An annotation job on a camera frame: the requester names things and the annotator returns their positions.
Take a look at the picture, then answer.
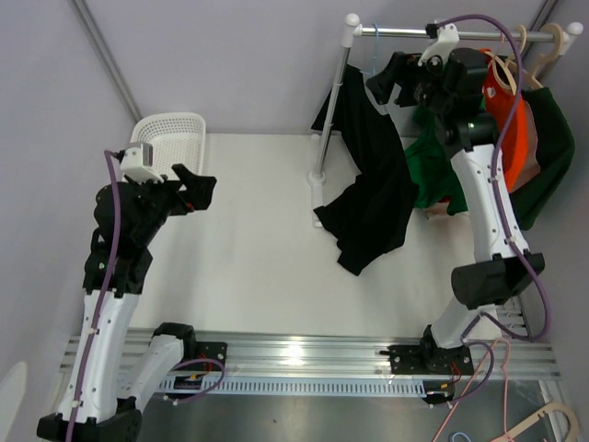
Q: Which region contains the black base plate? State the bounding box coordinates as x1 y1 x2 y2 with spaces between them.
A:
183 342 228 373
379 344 474 376

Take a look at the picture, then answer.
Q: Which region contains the white perforated basket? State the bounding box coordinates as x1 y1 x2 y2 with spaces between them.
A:
131 112 206 180

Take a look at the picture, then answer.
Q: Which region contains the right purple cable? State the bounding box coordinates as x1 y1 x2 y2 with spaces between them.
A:
432 14 552 411

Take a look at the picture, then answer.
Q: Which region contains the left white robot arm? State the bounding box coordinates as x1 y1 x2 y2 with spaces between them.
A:
37 164 217 441

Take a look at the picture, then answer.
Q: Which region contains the silver clothes rack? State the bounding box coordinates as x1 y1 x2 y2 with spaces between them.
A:
306 13 584 228

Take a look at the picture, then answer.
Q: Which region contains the wooden hanger on floor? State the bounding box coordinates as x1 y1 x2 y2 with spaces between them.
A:
492 402 581 442

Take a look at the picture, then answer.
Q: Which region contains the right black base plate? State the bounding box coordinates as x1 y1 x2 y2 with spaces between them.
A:
379 344 474 376

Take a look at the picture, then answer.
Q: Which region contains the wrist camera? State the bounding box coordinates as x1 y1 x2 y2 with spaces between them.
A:
120 142 165 184
418 23 459 66

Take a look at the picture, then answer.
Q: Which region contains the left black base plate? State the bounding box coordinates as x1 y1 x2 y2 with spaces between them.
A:
183 342 228 373

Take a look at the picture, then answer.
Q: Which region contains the blue wire hanger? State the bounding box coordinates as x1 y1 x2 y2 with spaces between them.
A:
360 21 391 116

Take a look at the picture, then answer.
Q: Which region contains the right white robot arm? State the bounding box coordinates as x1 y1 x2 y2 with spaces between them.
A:
366 48 545 376

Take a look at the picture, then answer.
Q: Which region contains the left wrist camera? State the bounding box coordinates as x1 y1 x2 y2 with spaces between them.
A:
120 142 165 184

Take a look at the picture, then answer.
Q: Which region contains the pink wire hanger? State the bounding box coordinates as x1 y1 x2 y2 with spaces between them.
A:
493 30 509 56

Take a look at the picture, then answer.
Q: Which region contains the blue hanger on floor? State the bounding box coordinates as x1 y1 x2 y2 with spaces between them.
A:
450 432 471 442

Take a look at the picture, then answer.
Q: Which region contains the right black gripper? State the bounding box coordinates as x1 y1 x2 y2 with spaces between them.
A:
364 51 451 118

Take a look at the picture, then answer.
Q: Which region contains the orange t shirt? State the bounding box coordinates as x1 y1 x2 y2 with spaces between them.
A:
483 68 540 193

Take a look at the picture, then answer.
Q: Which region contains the purple cable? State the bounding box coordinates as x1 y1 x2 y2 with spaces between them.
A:
432 14 552 411
65 149 226 442

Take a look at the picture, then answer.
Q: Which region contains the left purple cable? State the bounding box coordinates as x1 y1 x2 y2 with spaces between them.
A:
65 149 226 442

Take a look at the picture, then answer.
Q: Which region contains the dark green t shirt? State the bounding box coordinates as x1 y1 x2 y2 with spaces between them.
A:
510 87 575 231

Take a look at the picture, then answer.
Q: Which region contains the pink cable on floor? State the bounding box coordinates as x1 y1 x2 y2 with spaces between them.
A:
432 338 513 442

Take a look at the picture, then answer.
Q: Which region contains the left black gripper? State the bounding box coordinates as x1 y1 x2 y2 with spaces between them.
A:
126 163 215 245

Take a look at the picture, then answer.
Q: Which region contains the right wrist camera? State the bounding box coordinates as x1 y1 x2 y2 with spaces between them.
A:
418 23 459 66

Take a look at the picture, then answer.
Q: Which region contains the aluminium mounting rail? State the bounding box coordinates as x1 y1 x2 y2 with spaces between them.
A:
58 333 561 382

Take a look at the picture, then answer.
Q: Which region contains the black t shirt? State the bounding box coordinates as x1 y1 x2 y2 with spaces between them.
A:
314 64 418 276

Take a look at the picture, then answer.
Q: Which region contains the white slotted cable duct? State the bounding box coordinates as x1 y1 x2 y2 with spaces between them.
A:
158 377 429 397

